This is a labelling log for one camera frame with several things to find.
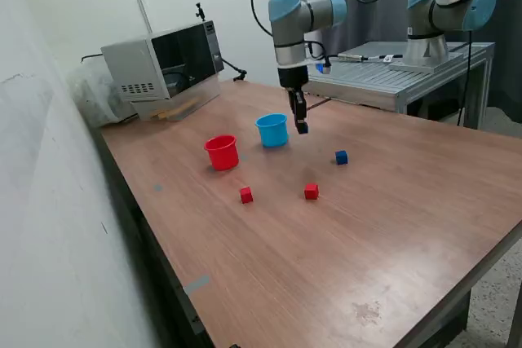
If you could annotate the thin white rod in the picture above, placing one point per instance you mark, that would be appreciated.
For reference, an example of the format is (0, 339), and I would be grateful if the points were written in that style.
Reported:
(144, 16)

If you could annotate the silver microwave oven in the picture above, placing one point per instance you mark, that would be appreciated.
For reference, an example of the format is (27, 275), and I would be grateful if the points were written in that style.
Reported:
(134, 62)

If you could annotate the aluminium profile robot stand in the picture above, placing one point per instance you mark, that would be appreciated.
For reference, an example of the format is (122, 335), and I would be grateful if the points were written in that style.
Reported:
(367, 79)

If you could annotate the brown tape strip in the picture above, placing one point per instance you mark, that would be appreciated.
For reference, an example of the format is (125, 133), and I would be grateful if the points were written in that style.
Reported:
(320, 102)

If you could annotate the blue cube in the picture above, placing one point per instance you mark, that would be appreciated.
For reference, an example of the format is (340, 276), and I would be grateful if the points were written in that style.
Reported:
(302, 129)
(341, 158)

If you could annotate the clear plastic bag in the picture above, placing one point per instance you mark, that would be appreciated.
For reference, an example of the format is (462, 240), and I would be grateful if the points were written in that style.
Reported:
(89, 95)

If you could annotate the blue plastic cup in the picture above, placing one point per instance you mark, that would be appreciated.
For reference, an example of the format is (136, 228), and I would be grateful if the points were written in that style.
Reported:
(273, 136)

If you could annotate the red plastic cup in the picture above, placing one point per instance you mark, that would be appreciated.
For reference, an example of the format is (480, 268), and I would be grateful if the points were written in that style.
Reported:
(222, 156)

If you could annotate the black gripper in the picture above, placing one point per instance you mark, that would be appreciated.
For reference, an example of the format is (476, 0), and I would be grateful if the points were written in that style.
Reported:
(293, 77)

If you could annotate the small grey wrist camera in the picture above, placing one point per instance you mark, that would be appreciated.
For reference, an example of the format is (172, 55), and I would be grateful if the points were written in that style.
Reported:
(324, 67)

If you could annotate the aluminium robot mounting plate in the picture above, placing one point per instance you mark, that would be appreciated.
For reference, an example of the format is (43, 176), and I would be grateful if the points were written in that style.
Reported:
(424, 67)

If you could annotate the white camera bracket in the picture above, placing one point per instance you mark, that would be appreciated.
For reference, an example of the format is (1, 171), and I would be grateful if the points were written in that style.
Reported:
(314, 64)

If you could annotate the dark grey curtain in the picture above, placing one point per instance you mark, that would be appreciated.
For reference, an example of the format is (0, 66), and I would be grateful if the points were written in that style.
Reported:
(507, 71)

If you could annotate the black ball-head mount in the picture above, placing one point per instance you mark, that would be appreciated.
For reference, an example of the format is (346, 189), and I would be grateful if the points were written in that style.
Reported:
(200, 11)

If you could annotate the grey tape strip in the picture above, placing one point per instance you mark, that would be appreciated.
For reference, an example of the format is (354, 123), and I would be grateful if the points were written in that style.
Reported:
(197, 285)

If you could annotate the red cube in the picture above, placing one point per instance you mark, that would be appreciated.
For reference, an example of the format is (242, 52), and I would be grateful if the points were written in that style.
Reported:
(311, 192)
(246, 195)

